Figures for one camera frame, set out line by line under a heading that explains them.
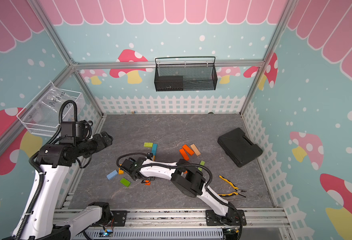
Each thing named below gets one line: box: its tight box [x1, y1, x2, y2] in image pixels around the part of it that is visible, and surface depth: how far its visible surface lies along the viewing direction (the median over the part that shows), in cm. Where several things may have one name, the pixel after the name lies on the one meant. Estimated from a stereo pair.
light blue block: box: [106, 169, 119, 180], surface depth 91 cm
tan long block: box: [190, 143, 201, 157], surface depth 101 cm
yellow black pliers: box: [218, 174, 247, 198], surface depth 83 cm
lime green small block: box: [143, 142, 154, 148], surface depth 104 cm
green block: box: [120, 177, 131, 188], surface depth 87 cm
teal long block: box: [152, 143, 158, 156], surface depth 102 cm
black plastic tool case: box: [217, 127, 263, 168], surface depth 96 cm
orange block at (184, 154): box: [179, 148, 190, 161], surface depth 99 cm
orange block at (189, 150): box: [182, 144, 194, 156], surface depth 102 cm
